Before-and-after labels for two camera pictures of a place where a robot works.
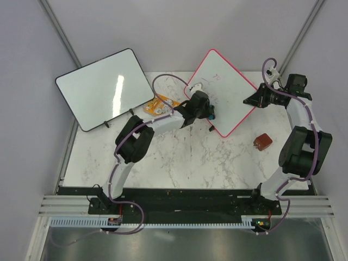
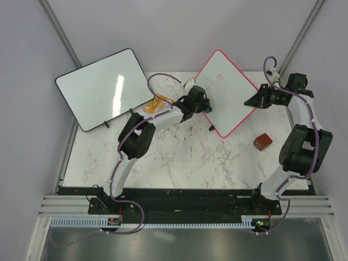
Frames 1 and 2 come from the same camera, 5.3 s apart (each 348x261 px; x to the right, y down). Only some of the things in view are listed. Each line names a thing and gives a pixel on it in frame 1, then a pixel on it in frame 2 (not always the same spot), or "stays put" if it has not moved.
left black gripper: (206, 113) to (204, 105)
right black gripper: (258, 99) stays put
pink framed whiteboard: (227, 87) stays put
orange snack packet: (157, 107) stays put
